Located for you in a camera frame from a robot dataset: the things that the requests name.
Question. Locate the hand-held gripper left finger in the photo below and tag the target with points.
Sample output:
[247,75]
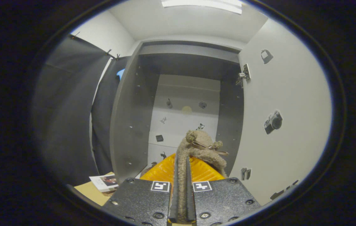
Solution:
[173,201]

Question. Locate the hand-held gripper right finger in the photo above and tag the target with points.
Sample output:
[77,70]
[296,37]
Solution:
[191,201]

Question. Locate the brown fuzzy shoe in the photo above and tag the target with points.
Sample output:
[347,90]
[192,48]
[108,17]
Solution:
[200,138]

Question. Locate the dark grey shoe cabinet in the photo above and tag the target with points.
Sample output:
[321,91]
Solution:
[130,125]

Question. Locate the beige shoe cabinet door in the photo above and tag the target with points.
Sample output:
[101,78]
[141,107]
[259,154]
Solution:
[291,94]

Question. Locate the metal door hinge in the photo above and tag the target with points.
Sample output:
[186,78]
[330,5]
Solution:
[246,72]

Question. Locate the stack of books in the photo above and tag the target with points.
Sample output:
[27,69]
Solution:
[102,182]

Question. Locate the black backdrop cloth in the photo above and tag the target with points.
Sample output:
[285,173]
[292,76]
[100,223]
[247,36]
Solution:
[68,110]

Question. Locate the long ceiling light panel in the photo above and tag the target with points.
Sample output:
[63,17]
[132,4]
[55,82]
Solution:
[203,4]

